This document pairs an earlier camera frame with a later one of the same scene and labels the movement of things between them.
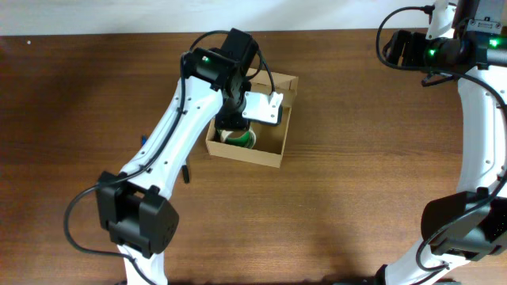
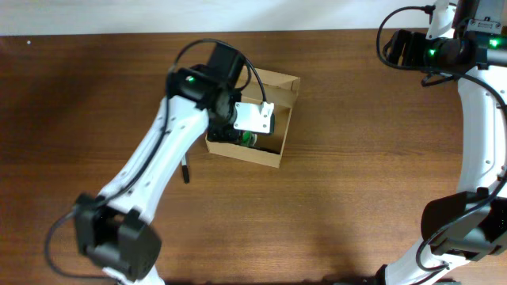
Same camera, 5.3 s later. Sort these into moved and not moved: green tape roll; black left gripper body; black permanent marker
Moved: black left gripper body
Not moved: black permanent marker; green tape roll
